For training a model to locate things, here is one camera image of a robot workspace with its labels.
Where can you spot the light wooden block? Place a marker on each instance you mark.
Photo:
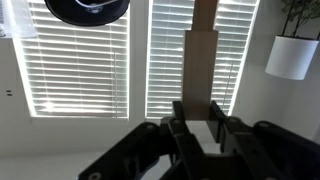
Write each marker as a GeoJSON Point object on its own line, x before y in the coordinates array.
{"type": "Point", "coordinates": [200, 49]}

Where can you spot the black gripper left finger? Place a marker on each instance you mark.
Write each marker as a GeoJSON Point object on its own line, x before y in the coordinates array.
{"type": "Point", "coordinates": [190, 156]}

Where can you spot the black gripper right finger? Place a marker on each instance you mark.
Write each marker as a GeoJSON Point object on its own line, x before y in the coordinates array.
{"type": "Point", "coordinates": [222, 126]}

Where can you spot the white hanging planter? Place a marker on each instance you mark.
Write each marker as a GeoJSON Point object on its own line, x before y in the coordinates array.
{"type": "Point", "coordinates": [290, 57]}

